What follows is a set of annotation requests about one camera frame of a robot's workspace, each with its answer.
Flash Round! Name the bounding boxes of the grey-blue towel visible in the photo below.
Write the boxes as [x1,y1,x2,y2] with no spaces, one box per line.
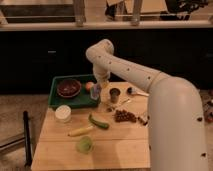
[90,84,101,100]

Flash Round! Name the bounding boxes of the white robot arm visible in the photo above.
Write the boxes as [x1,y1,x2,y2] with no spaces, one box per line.
[86,39,209,171]

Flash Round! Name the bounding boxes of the metal cup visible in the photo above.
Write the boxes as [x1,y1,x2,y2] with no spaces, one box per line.
[109,88,120,103]

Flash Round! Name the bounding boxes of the white paper cup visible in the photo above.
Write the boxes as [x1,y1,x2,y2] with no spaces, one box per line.
[55,105,71,123]

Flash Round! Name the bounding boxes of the green cup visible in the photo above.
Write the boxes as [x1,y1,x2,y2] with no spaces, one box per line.
[76,136,93,154]

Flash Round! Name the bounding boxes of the orange apple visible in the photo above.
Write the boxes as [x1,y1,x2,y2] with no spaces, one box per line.
[85,82,94,92]

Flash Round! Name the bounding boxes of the green plastic tray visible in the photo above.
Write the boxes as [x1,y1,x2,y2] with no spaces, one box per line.
[48,74,101,109]

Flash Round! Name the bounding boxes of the small spoon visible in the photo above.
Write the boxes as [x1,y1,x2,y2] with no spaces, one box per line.
[106,99,131,112]

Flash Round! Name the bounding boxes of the black-headed brush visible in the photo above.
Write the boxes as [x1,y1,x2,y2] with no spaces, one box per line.
[126,87,149,97]

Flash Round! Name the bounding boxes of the red grapes bunch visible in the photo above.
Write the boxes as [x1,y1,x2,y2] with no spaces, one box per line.
[114,110,137,123]

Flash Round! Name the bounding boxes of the dark red bowl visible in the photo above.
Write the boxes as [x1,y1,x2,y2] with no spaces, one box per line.
[57,79,81,98]

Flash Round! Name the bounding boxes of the green cucumber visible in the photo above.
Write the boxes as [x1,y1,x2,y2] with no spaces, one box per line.
[88,114,109,129]

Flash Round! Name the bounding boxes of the brown box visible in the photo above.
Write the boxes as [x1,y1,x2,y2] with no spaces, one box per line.
[138,114,148,126]

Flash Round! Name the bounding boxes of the yellow banana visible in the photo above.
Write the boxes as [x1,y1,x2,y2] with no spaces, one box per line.
[68,125,94,137]

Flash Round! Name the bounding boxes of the black pole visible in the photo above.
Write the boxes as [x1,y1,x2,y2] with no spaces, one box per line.
[23,111,32,166]

